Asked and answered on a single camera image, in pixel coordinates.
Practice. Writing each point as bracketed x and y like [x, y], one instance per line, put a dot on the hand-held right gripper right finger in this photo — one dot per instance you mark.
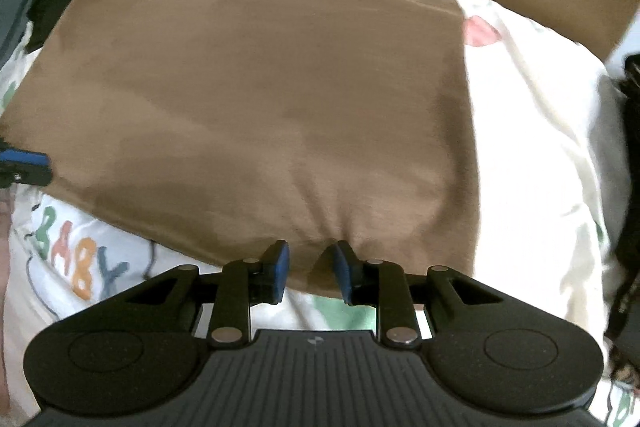
[341, 273]

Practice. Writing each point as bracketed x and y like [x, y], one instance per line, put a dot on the brown printed t-shirt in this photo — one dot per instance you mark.
[250, 97]

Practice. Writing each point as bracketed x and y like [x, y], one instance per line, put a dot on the white printed blanket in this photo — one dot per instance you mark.
[540, 147]

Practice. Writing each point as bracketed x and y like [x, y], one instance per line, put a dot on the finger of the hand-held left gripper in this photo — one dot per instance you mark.
[25, 167]

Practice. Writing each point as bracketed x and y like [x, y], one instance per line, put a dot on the black clothing pile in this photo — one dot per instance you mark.
[627, 207]

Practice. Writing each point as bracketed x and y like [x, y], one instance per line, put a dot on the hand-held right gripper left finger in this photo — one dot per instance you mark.
[280, 271]

